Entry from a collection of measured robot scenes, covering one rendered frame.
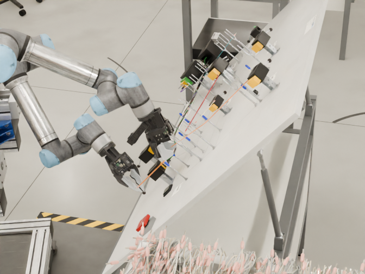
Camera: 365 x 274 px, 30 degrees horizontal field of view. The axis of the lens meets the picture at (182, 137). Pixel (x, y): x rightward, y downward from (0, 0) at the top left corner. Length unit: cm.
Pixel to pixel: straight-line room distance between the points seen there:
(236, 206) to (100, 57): 311
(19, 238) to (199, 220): 125
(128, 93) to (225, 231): 74
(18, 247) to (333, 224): 175
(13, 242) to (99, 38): 276
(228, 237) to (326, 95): 260
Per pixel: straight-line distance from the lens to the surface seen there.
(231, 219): 280
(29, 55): 242
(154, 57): 566
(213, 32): 348
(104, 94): 236
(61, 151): 260
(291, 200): 259
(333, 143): 464
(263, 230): 275
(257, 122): 210
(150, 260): 164
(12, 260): 362
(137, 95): 233
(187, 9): 318
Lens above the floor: 266
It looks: 35 degrees down
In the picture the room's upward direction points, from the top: 3 degrees counter-clockwise
